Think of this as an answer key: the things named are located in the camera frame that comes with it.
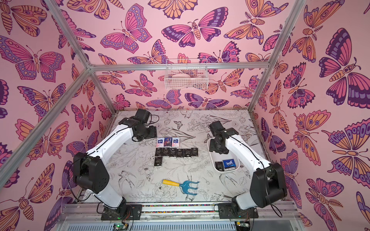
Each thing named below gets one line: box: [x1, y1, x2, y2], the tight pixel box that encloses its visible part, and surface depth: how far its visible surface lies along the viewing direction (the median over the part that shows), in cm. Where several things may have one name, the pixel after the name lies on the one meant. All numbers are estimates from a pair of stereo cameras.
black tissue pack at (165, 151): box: [161, 147, 171, 157], surface depth 96 cm
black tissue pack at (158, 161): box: [154, 156, 163, 167], surface depth 92 cm
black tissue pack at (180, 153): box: [176, 148, 185, 158], surface depth 96 cm
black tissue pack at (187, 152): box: [184, 148, 192, 158], surface depth 96 cm
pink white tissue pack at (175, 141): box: [171, 136, 180, 147], surface depth 100 cm
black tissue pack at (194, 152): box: [190, 147, 199, 157], surface depth 96 cm
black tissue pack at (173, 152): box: [169, 147, 177, 158], surface depth 97 cm
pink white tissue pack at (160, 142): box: [156, 137, 165, 148], surface depth 100 cm
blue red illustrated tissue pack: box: [163, 136, 173, 147], surface depth 100 cm
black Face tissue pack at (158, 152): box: [155, 147, 163, 157], surface depth 96 cm
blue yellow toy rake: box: [162, 179, 200, 196], surface depth 84 cm
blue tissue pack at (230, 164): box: [222, 158, 237, 171], surface depth 89 cm
